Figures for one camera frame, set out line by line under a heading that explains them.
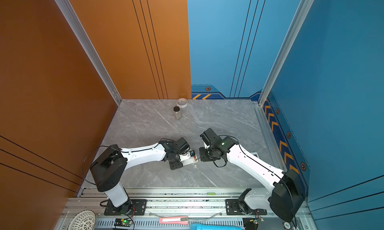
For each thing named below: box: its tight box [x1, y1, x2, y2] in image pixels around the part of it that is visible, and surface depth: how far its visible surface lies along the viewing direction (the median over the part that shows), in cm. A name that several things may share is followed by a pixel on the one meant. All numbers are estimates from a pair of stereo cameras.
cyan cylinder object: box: [190, 223, 244, 230], surface depth 71 cm
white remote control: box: [179, 150, 198, 166], surface depth 81 cm
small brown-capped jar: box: [173, 106, 181, 121], surface depth 105 cm
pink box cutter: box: [159, 216, 189, 225], surface depth 71 cm
